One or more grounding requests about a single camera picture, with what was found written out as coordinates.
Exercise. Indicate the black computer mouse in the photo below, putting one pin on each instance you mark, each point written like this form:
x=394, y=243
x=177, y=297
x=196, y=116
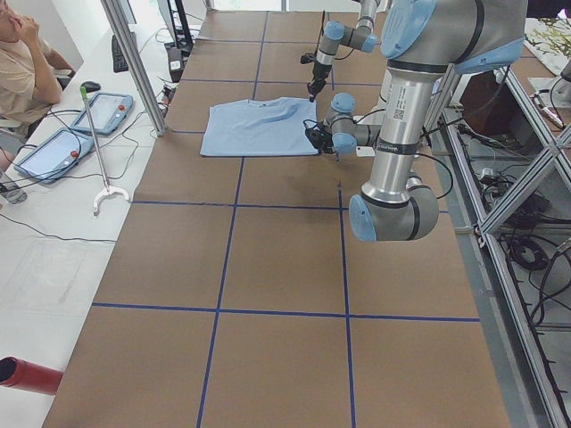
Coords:
x=90, y=86

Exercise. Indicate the aluminium frame post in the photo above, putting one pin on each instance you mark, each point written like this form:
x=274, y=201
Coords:
x=118, y=22

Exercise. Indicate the light blue t-shirt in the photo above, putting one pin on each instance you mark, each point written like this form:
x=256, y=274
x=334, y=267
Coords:
x=259, y=128

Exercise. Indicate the teach pendant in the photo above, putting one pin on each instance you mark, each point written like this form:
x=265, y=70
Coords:
x=108, y=111
x=52, y=159

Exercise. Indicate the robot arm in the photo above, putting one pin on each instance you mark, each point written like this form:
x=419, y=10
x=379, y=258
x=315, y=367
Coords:
x=337, y=41
x=421, y=40

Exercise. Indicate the seated person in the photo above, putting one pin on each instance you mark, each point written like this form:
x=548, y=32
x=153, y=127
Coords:
x=31, y=71

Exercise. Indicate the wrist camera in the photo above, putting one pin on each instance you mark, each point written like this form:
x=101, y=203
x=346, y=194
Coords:
x=307, y=58

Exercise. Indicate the aluminium side frame rail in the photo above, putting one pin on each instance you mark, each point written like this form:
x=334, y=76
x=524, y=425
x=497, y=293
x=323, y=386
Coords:
x=507, y=135

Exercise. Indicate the clear water bottle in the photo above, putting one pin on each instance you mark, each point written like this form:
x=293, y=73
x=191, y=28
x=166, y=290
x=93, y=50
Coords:
x=10, y=191

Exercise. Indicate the green white reacher grabber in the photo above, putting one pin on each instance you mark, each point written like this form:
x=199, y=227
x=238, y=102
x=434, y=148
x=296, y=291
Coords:
x=108, y=189

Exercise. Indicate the red cylinder bottle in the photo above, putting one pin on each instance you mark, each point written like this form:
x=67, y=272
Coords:
x=26, y=376

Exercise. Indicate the black keyboard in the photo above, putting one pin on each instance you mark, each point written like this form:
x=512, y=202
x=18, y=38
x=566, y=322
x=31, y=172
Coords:
x=119, y=62

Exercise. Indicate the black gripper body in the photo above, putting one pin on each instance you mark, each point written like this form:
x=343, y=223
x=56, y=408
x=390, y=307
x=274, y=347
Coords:
x=324, y=139
x=318, y=72

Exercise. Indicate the far teach pendant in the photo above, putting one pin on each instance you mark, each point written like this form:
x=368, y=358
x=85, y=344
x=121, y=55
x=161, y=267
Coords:
x=108, y=111

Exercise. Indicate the near teach pendant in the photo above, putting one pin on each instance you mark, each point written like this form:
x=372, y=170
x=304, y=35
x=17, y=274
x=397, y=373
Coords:
x=52, y=159

